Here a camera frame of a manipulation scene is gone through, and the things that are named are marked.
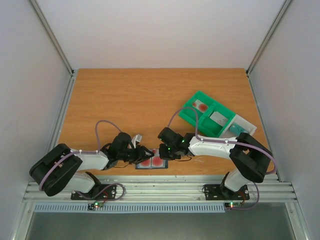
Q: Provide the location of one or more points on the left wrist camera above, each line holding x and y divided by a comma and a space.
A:
136, 139

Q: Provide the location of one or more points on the grey slotted cable duct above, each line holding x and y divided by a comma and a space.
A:
129, 208

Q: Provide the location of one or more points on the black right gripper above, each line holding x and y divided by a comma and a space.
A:
167, 152

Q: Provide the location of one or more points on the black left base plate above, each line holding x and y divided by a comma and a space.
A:
98, 193

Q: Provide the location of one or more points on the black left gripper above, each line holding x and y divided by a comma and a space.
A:
141, 154

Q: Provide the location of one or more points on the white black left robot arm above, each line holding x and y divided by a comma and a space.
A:
64, 168

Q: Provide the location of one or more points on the dark blue card holder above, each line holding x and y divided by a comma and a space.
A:
165, 165

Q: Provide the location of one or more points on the white card with red circles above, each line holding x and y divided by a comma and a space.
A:
157, 162
200, 106

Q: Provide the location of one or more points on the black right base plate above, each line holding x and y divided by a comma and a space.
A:
212, 192

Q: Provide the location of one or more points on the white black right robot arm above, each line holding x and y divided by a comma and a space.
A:
251, 159

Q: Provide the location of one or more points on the grey white card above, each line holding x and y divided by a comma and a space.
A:
219, 118

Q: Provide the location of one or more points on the white translucent plastic bin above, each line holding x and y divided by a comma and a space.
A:
240, 121

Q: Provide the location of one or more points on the teal card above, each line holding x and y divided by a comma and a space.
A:
237, 129

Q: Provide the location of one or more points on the aluminium frame rail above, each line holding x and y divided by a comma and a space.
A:
188, 188

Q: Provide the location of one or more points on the green plastic bin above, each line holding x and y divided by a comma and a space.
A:
190, 114

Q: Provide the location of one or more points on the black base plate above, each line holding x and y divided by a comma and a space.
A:
98, 193
212, 192

